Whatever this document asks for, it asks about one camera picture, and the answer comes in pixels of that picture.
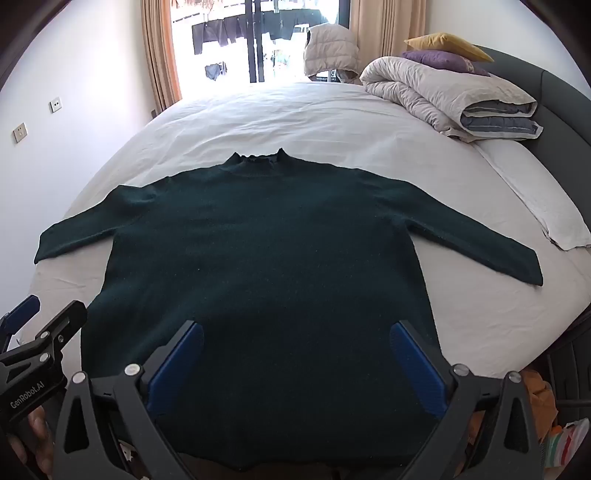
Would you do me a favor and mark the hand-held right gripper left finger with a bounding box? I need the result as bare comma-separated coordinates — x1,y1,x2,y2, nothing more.
54,320,205,480

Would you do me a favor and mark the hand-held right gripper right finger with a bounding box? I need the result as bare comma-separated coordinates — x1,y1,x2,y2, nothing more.
390,320,543,480

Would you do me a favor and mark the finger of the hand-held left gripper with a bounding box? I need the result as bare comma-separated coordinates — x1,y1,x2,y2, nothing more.
0,295,41,352
0,300,88,372

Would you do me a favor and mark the dark green towel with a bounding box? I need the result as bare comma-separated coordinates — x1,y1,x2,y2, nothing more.
34,148,544,472

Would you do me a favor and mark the person's left hand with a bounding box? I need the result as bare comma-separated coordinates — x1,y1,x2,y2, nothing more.
9,406,56,480

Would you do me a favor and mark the orange cloth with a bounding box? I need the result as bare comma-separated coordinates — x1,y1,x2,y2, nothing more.
526,369,561,444

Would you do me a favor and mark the striped bag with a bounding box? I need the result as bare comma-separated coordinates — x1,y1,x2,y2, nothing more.
545,420,591,480

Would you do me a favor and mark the flat white pillow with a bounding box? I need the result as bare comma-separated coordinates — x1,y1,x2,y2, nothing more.
475,138,591,252

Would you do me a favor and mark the white sheeted bed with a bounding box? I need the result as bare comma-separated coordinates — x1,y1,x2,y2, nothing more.
9,80,591,384

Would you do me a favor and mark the folded grey duvet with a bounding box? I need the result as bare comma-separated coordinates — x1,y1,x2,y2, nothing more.
359,56,539,141

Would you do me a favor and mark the beige curtain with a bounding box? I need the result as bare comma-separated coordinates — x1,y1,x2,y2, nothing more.
349,0,428,70
141,0,183,116

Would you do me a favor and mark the grey upholstered headboard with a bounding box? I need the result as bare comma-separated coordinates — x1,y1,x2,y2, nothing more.
471,45,591,217

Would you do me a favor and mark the purple pillow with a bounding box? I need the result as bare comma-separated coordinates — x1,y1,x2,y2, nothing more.
401,50,491,77

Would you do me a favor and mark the row of dark hanging laundry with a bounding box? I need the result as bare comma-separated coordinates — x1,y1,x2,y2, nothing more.
191,9,308,56

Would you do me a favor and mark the yellow pillow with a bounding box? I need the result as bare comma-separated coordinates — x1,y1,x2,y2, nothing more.
404,32,495,63

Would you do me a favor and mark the black framed balcony door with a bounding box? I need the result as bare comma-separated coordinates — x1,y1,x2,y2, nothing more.
171,0,352,100

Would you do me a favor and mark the beige puffer vest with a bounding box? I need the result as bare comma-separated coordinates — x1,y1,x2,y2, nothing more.
303,24,362,85

